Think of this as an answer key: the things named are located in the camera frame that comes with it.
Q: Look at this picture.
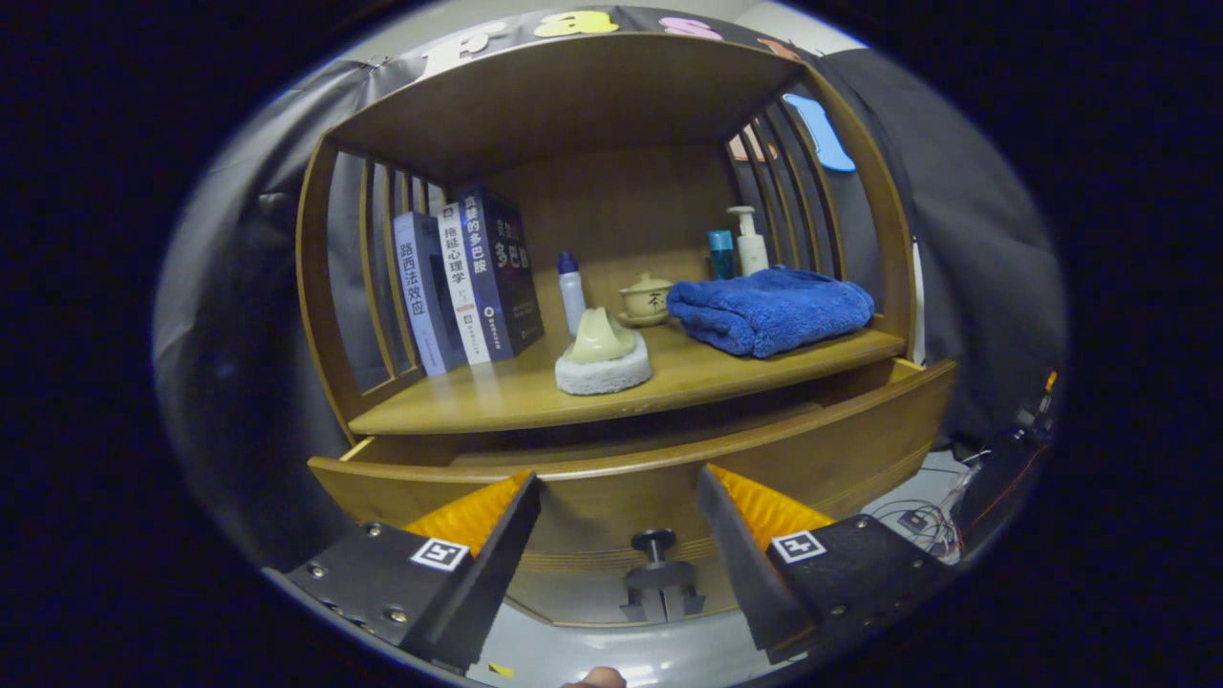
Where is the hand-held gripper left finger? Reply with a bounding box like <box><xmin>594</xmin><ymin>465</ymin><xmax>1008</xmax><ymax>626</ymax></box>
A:
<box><xmin>285</xmin><ymin>468</ymin><xmax>544</xmax><ymax>675</ymax></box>

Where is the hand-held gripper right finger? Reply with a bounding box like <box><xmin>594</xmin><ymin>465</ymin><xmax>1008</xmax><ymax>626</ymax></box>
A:
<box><xmin>696</xmin><ymin>463</ymin><xmax>956</xmax><ymax>665</ymax></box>

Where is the black drawer knob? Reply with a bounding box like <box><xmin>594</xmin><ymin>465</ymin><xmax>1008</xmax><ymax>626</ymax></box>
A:
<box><xmin>621</xmin><ymin>528</ymin><xmax>706</xmax><ymax>624</ymax></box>

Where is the wooden drawer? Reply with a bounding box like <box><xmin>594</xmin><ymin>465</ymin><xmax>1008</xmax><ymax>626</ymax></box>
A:
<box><xmin>308</xmin><ymin>358</ymin><xmax>959</xmax><ymax>629</ymax></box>

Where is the wooden countertop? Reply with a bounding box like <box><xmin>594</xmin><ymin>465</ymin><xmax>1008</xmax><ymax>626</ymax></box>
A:
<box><xmin>349</xmin><ymin>247</ymin><xmax>907</xmax><ymax>437</ymax></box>

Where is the wooden cabinet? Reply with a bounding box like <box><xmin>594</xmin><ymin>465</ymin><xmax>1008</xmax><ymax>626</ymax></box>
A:
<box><xmin>294</xmin><ymin>33</ymin><xmax>918</xmax><ymax>450</ymax></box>

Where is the blue folded towel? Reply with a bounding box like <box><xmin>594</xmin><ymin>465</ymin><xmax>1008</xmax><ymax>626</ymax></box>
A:
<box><xmin>666</xmin><ymin>266</ymin><xmax>875</xmax><ymax>359</ymax></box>

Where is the dark equipment with orange part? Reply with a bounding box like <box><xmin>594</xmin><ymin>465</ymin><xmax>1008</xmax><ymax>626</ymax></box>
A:
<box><xmin>955</xmin><ymin>371</ymin><xmax>1062</xmax><ymax>555</ymax></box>

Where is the white bottle blue cap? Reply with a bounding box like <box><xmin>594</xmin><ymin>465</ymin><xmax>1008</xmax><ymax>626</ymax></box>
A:
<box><xmin>557</xmin><ymin>251</ymin><xmax>588</xmax><ymax>337</ymax></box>

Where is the dark blue book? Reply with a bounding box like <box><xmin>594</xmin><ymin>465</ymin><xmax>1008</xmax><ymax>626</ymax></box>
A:
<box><xmin>457</xmin><ymin>184</ymin><xmax>546</xmax><ymax>362</ymax></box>

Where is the beige lidded teacup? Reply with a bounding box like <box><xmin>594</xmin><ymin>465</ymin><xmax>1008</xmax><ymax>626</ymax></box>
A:
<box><xmin>617</xmin><ymin>272</ymin><xmax>675</xmax><ymax>328</ymax></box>

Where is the light blue book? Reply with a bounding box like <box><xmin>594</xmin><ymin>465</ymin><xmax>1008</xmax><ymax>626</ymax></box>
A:
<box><xmin>393</xmin><ymin>211</ymin><xmax>467</xmax><ymax>376</ymax></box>

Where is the white spine book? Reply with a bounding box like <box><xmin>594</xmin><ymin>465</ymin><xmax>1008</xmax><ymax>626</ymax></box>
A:
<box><xmin>437</xmin><ymin>202</ymin><xmax>493</xmax><ymax>367</ymax></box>

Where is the white pump bottle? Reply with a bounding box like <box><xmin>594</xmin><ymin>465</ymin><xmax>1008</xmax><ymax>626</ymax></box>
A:
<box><xmin>726</xmin><ymin>205</ymin><xmax>770</xmax><ymax>278</ymax></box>

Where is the tangle of cables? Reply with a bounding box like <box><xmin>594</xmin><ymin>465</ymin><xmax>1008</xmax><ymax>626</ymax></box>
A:
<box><xmin>865</xmin><ymin>449</ymin><xmax>971</xmax><ymax>565</ymax></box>

